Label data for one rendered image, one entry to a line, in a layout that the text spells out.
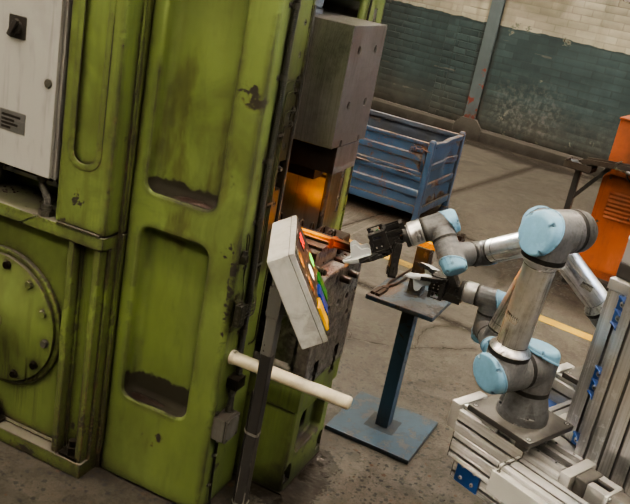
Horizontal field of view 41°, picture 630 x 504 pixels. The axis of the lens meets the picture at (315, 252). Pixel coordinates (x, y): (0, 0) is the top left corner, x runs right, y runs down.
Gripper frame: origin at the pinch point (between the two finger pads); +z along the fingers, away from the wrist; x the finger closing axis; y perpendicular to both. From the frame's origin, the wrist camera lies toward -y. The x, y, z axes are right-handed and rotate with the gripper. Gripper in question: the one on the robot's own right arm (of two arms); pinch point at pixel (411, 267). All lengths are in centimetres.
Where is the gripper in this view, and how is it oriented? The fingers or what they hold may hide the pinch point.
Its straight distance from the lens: 292.2
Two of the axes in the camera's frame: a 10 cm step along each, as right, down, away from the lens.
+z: -8.9, -3.0, 3.4
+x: 4.1, -2.4, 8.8
